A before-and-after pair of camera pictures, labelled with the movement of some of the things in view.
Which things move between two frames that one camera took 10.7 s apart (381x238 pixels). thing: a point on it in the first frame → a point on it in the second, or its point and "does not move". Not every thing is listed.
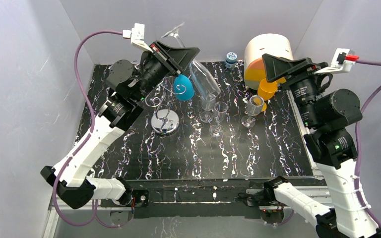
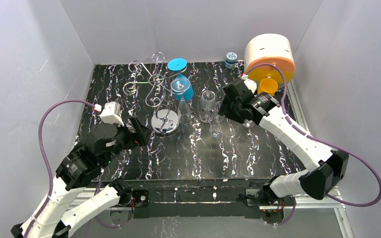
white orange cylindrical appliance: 276,45 does not move
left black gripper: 165,59 → 134,132
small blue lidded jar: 230,60 does not move
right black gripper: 300,72 → 233,102
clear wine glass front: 220,110 does not move
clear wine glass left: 208,104 does not move
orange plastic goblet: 266,90 does not move
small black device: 339,64 → 251,84
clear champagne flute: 205,85 → 180,86
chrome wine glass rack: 164,121 does not move
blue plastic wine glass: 184,89 does not move
